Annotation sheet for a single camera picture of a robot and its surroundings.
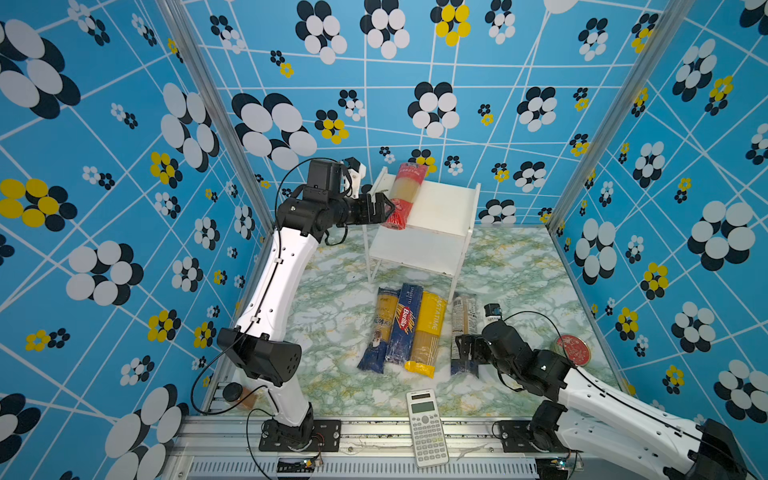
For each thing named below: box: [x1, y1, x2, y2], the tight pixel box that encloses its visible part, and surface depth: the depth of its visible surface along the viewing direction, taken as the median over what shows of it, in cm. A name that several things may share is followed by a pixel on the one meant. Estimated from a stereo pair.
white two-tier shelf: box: [364, 166, 482, 303], surface depth 82 cm
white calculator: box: [406, 388, 449, 467], surface depth 75 cm
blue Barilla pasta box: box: [384, 283, 424, 364], surface depth 91 cm
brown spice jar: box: [222, 382, 257, 409], surface depth 74 cm
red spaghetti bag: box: [384, 162, 427, 231], surface depth 82 cm
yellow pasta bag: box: [404, 291, 448, 379], surface depth 91 cm
